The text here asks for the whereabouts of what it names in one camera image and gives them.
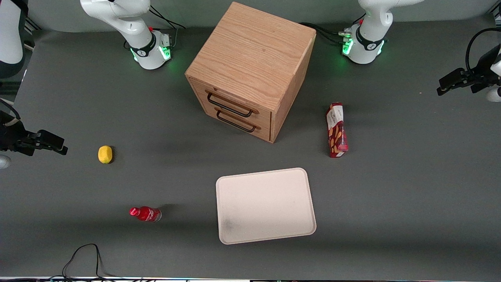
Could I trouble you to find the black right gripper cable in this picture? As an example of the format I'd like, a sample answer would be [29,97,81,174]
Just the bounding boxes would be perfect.
[0,99,21,123]

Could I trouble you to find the black metal drawer handle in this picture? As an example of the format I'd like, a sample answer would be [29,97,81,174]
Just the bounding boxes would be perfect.
[215,107,261,133]
[206,91,260,118]

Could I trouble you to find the black left arm base cable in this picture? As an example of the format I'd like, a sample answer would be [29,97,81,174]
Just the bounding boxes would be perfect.
[299,13,367,44]

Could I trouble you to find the red tartan cookie box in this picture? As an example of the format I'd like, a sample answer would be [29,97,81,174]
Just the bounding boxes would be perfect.
[325,102,349,158]

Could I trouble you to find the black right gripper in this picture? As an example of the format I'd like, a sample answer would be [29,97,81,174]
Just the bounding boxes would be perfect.
[0,111,68,156]

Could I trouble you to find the yellow lemon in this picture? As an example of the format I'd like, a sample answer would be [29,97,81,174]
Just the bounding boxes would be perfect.
[98,145,113,164]

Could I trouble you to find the black right arm base cable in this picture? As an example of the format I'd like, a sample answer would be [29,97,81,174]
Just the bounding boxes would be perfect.
[148,5,187,47]

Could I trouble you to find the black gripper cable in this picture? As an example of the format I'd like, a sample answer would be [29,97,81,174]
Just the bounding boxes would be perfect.
[465,27,501,73]
[0,99,21,123]

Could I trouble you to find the black arm base cable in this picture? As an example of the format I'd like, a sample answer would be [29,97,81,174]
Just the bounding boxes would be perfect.
[299,13,367,44]
[148,5,187,47]

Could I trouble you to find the red drink bottle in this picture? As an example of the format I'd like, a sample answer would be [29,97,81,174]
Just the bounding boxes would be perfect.
[130,206,162,222]

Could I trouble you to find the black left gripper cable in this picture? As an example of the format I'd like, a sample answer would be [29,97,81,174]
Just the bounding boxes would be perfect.
[465,27,501,73]

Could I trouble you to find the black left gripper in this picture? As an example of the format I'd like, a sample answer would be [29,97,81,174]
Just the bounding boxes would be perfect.
[437,44,501,96]

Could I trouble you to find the wooden drawer cabinet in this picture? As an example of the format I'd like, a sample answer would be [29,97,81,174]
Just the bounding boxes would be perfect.
[185,2,317,144]

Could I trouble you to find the black looped table cable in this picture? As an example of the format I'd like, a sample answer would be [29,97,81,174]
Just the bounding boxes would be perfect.
[50,243,130,281]

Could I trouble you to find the beige rectangular tray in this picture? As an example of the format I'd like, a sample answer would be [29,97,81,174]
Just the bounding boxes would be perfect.
[216,168,317,245]

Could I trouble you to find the wooden drawer front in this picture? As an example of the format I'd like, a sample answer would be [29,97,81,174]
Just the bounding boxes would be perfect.
[193,81,273,127]
[199,103,271,141]

